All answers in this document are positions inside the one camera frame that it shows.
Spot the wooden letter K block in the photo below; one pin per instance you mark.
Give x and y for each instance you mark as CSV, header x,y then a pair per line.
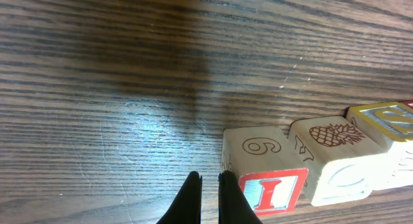
x,y
343,163

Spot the red letter I block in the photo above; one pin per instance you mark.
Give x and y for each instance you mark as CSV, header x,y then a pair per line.
x,y
268,171

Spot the wooden ladybug block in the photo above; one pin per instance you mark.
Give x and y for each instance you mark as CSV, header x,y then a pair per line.
x,y
390,126

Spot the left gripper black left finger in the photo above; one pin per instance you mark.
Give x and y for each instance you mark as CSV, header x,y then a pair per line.
x,y
186,207

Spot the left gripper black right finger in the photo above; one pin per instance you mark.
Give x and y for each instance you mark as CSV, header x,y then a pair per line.
x,y
233,206

